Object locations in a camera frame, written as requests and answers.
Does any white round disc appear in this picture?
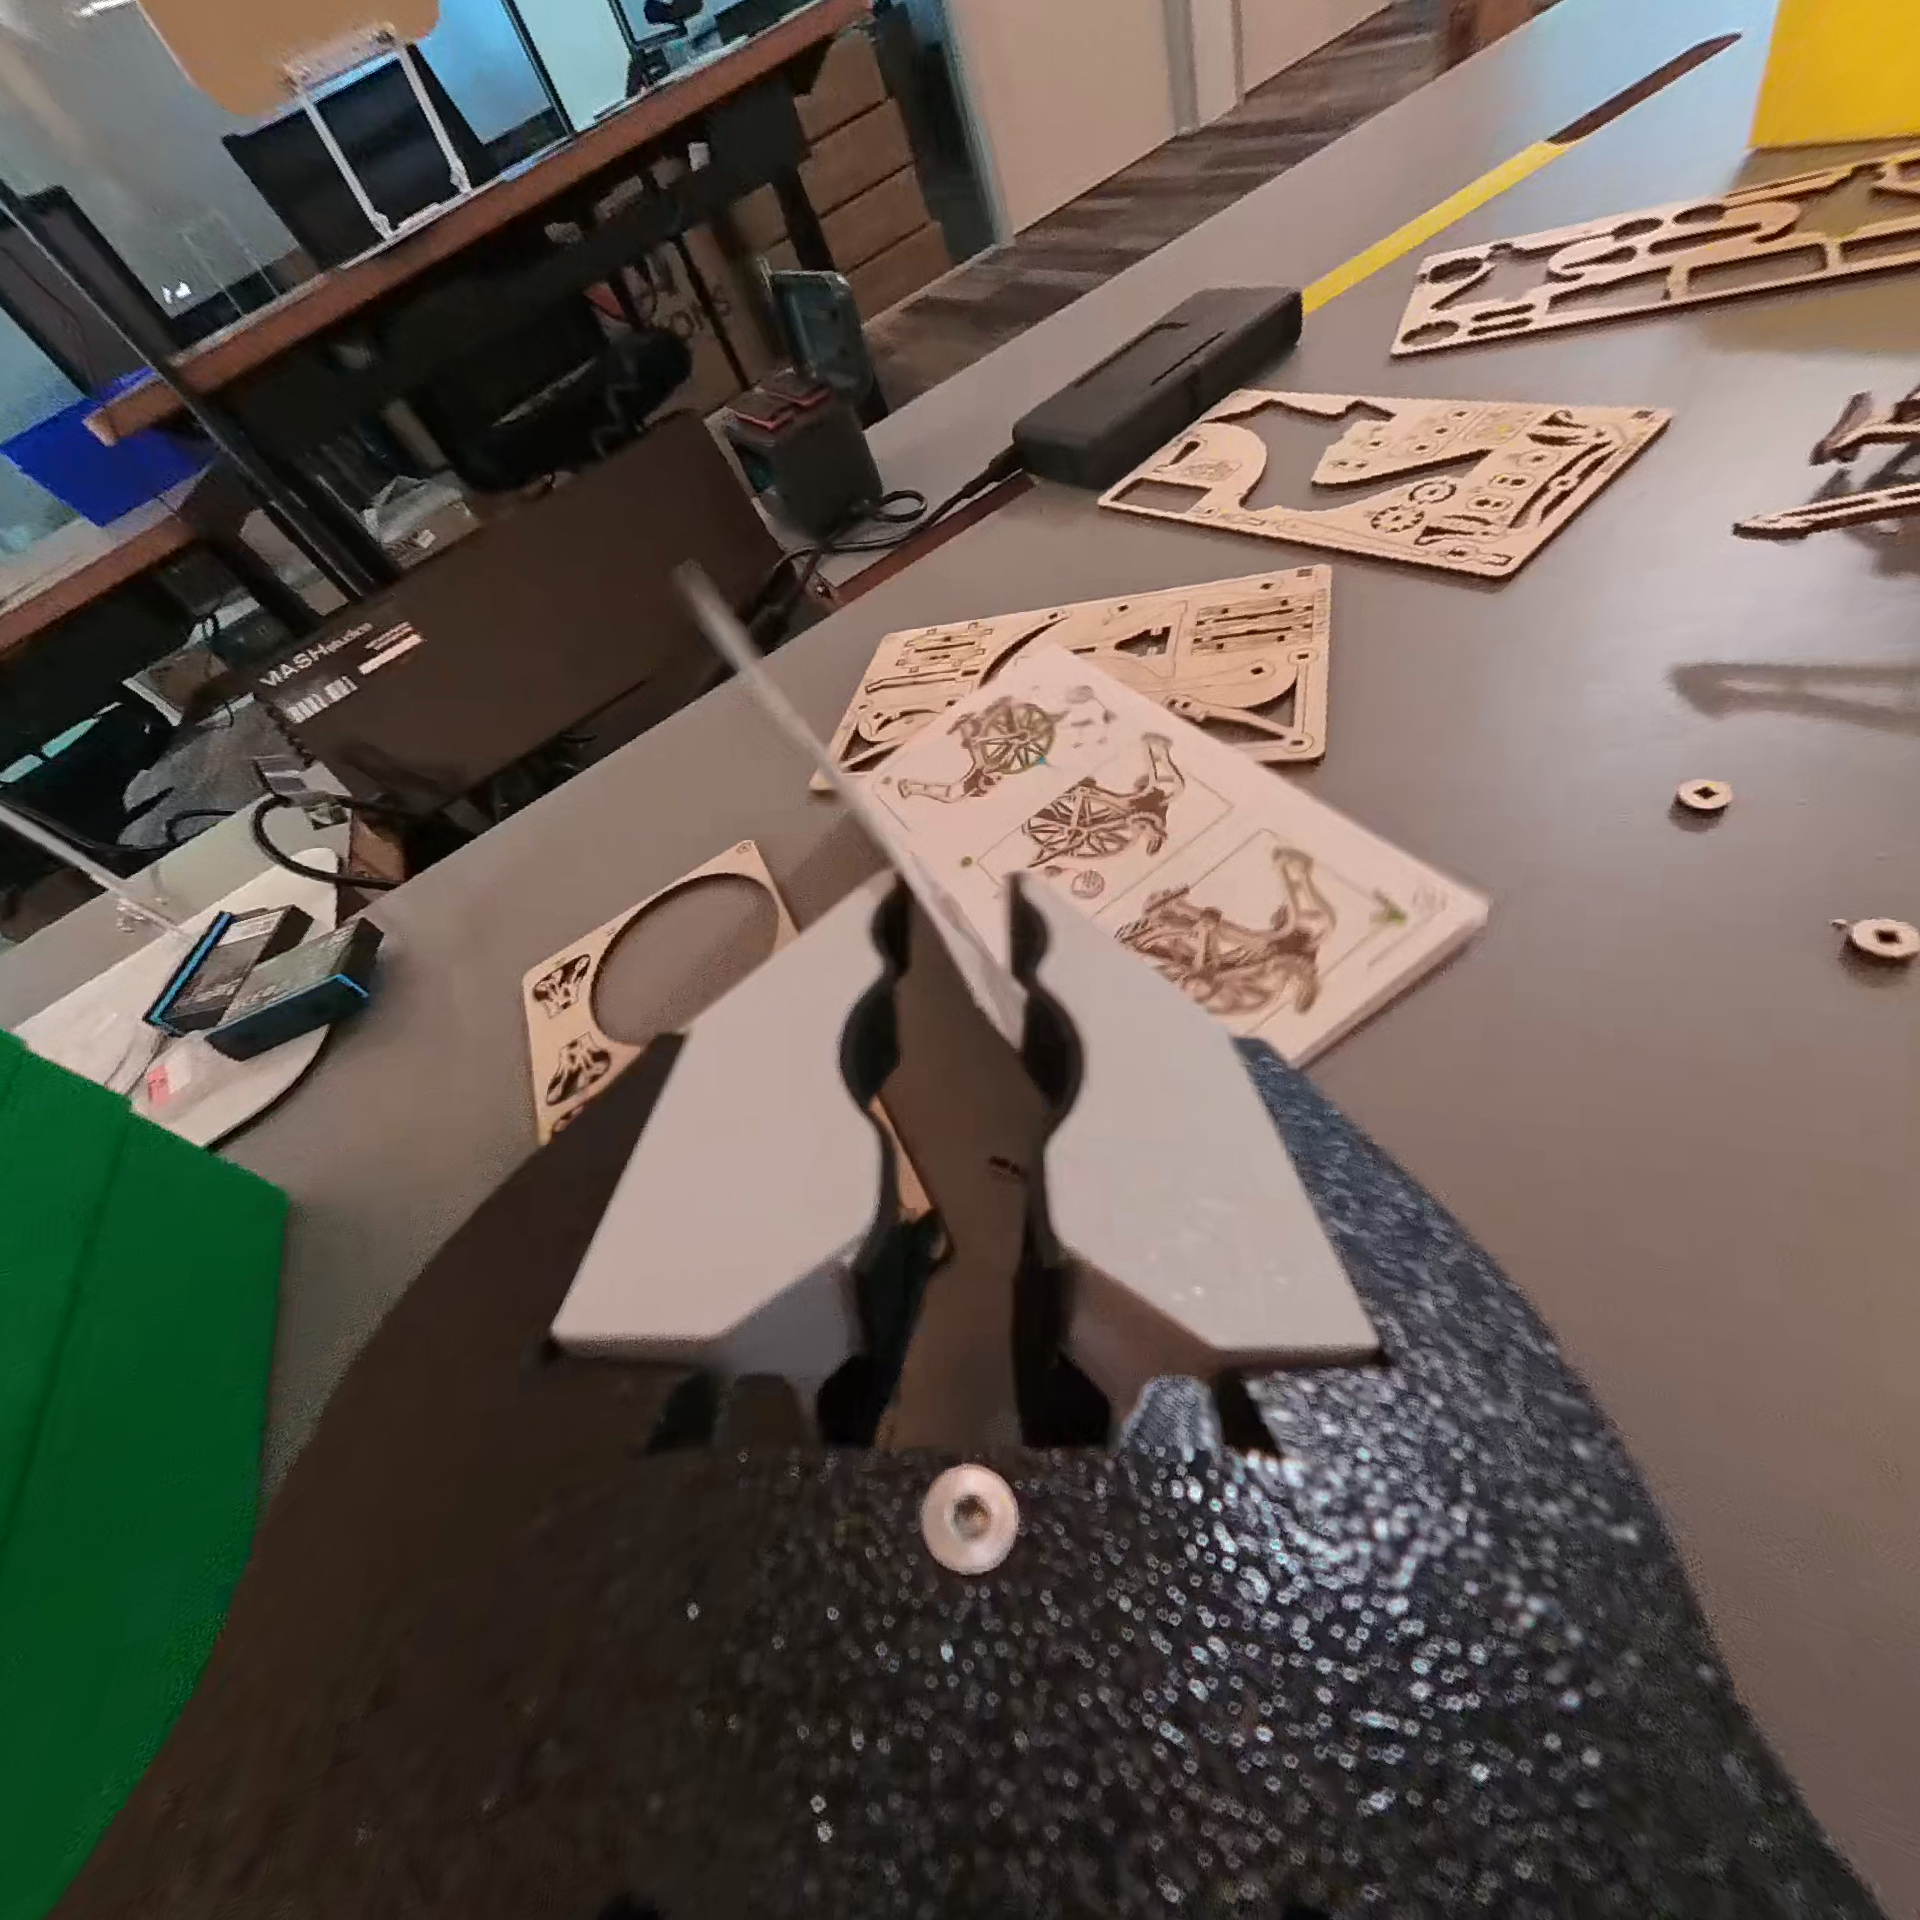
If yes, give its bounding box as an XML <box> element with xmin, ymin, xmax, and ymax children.
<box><xmin>12</xmin><ymin>847</ymin><xmax>345</xmax><ymax>1155</ymax></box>

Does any long wooden desk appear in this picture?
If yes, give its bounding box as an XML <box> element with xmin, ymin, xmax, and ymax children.
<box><xmin>0</xmin><ymin>0</ymin><xmax>888</xmax><ymax>662</ymax></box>

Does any green plastic bin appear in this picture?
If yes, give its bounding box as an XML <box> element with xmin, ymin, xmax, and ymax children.
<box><xmin>0</xmin><ymin>1025</ymin><xmax>290</xmax><ymax>1920</ymax></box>

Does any laser-cut wooden parts sheet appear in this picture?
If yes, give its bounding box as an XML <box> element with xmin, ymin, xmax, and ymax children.
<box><xmin>809</xmin><ymin>565</ymin><xmax>1335</xmax><ymax>792</ymax></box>
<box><xmin>1388</xmin><ymin>141</ymin><xmax>1920</xmax><ymax>359</ymax></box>
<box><xmin>1099</xmin><ymin>385</ymin><xmax>1674</xmax><ymax>582</ymax></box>

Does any white framed black panel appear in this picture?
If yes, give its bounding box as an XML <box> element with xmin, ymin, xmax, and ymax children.
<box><xmin>221</xmin><ymin>41</ymin><xmax>471</xmax><ymax>243</ymax></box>

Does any dark brown labelled cardboard box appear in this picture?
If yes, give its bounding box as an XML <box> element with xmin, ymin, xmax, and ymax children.
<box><xmin>248</xmin><ymin>407</ymin><xmax>804</xmax><ymax>867</ymax></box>

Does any yellow plastic bin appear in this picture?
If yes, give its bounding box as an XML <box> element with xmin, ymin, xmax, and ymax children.
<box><xmin>1746</xmin><ymin>0</ymin><xmax>1920</xmax><ymax>152</ymax></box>

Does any wooden bicycle model frame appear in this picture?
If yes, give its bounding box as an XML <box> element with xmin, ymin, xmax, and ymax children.
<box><xmin>1733</xmin><ymin>382</ymin><xmax>1920</xmax><ymax>544</ymax></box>

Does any black rectangular case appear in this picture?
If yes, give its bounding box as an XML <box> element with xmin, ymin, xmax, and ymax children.
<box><xmin>1013</xmin><ymin>281</ymin><xmax>1307</xmax><ymax>491</ymax></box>

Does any black cable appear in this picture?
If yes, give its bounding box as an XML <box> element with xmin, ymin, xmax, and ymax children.
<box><xmin>751</xmin><ymin>451</ymin><xmax>1037</xmax><ymax>605</ymax></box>

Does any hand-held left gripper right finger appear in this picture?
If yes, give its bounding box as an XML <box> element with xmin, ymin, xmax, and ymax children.
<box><xmin>1005</xmin><ymin>873</ymin><xmax>1385</xmax><ymax>1415</ymax></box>

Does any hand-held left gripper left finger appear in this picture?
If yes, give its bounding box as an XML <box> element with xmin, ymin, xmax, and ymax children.
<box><xmin>549</xmin><ymin>873</ymin><xmax>921</xmax><ymax>1413</ymax></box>

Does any assembly instruction booklet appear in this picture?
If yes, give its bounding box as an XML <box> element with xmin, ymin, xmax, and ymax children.
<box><xmin>672</xmin><ymin>561</ymin><xmax>1492</xmax><ymax>1071</ymax></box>

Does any black red charger box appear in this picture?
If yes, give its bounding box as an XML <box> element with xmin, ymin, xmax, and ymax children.
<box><xmin>719</xmin><ymin>377</ymin><xmax>890</xmax><ymax>540</ymax></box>

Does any black device blue trim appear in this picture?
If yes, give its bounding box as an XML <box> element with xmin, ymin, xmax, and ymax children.
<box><xmin>141</xmin><ymin>903</ymin><xmax>319</xmax><ymax>1037</ymax></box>
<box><xmin>202</xmin><ymin>915</ymin><xmax>387</xmax><ymax>1064</ymax></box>

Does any brown cardboard box stack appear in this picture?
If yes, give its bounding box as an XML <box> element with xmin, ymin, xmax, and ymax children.
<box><xmin>791</xmin><ymin>30</ymin><xmax>963</xmax><ymax>319</ymax></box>

